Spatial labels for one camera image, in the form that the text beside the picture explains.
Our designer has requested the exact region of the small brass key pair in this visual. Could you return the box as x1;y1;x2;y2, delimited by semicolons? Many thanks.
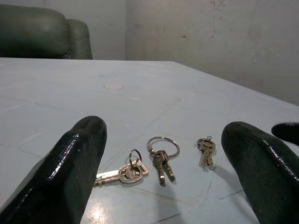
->
194;135;217;171

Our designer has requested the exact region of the key bunch with small ring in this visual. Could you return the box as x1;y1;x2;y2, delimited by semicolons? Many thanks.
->
94;149;149;187

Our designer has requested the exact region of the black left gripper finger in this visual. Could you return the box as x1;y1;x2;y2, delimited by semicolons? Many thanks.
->
0;115;108;224
221;121;299;224
271;121;299;147

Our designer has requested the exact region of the round white table plug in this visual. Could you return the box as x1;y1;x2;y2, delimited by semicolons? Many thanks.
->
103;83;125;90

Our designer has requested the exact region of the dark green leather sofa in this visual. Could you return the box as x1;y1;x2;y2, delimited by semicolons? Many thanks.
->
0;4;93;60

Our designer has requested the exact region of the key bunch with large ring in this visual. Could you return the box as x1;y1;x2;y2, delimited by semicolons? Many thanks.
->
146;136;180;187

